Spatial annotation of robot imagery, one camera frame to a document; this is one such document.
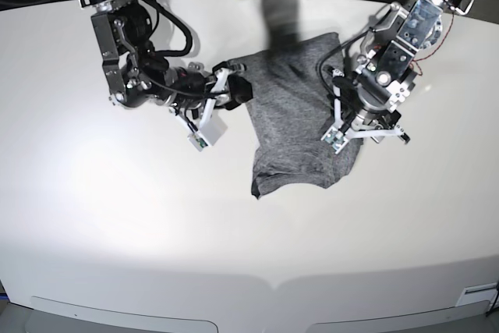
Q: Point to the grey long-sleeve T-shirt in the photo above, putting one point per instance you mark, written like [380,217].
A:
[290,111]

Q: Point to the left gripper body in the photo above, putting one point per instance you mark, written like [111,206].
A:
[355,114]

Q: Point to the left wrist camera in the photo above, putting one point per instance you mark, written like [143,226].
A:
[335,139]

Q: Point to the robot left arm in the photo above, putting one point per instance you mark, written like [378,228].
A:
[372,74]

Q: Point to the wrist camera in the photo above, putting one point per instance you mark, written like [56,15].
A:
[335,139]
[202,137]

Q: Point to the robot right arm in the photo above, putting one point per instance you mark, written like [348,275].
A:
[136,72]

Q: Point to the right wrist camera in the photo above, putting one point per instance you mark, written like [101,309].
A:
[202,137]

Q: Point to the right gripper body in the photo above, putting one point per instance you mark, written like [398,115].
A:
[192,88]

